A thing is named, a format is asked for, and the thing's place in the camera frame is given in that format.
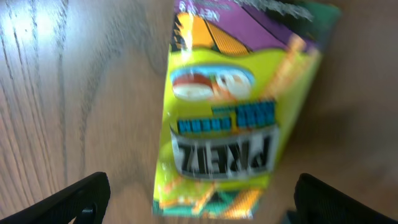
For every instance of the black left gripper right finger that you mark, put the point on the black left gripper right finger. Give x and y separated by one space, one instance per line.
318 202

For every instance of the green Pretz snack box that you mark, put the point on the green Pretz snack box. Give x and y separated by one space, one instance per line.
238 73

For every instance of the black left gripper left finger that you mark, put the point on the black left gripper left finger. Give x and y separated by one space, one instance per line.
85 201

